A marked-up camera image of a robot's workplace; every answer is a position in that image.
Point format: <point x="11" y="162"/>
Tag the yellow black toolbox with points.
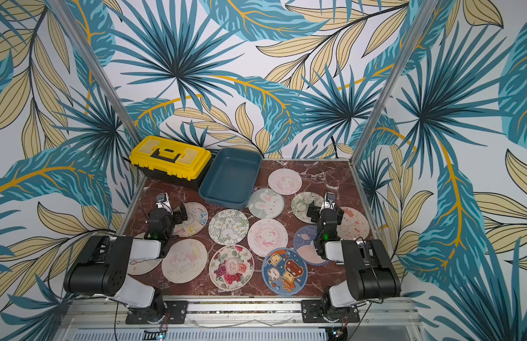
<point x="172" y="162"/>

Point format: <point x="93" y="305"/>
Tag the left aluminium corner post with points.
<point x="80" y="42"/>

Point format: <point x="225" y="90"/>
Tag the right aluminium corner post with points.
<point x="404" y="54"/>

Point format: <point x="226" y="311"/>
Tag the green bunny round coaster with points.
<point x="266" y="204"/>

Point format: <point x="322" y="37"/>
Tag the pink cartoon round coaster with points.
<point x="266" y="235"/>

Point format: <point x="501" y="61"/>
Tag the green sketch round coaster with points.
<point x="301" y="202"/>

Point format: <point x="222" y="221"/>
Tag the white floral round coaster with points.
<point x="228" y="227"/>

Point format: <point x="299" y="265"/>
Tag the blue cartoon toast coaster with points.
<point x="284" y="272"/>

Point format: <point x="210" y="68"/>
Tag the pink bow bear coaster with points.
<point x="354" y="225"/>

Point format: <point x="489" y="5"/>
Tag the aluminium front frame rail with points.
<point x="243" y="318"/>

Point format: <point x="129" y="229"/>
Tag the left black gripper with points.
<point x="176" y="215"/>

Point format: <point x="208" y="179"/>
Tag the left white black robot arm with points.
<point x="101" y="268"/>

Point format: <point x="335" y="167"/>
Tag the purple bunny round coaster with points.
<point x="304" y="245"/>

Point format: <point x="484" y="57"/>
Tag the teal plastic storage tray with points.
<point x="231" y="178"/>

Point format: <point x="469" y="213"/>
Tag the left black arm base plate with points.
<point x="162" y="312"/>

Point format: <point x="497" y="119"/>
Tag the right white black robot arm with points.
<point x="370" y="274"/>

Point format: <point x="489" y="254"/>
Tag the aluminium corner post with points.
<point x="404" y="54"/>
<point x="80" y="42"/>

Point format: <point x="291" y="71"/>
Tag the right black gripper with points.
<point x="328" y="212"/>

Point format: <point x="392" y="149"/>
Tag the white animal round coaster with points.
<point x="141" y="266"/>

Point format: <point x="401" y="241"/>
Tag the red rose floral coaster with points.
<point x="231" y="268"/>

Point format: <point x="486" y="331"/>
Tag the pink kitty round coaster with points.
<point x="285" y="182"/>

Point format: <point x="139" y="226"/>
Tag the beige pink figure coaster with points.
<point x="185" y="261"/>

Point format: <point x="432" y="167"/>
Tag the pastel cartoon round coaster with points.
<point x="197" y="217"/>

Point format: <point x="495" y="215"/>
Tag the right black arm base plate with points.
<point x="321" y="311"/>

